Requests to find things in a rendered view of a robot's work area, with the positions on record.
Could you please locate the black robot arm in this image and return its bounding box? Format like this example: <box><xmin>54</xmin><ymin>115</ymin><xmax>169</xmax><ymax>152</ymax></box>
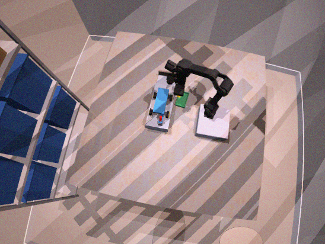
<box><xmin>165</xmin><ymin>59</ymin><xmax>234</xmax><ymax>119</ymax></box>

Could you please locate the green tray floor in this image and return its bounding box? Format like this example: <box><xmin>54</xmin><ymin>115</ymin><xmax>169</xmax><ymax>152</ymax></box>
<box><xmin>176</xmin><ymin>93</ymin><xmax>188</xmax><ymax>106</ymax></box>

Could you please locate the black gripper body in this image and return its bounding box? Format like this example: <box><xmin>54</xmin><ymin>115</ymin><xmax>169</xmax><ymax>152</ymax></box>
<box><xmin>174</xmin><ymin>77</ymin><xmax>186</xmax><ymax>96</ymax></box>

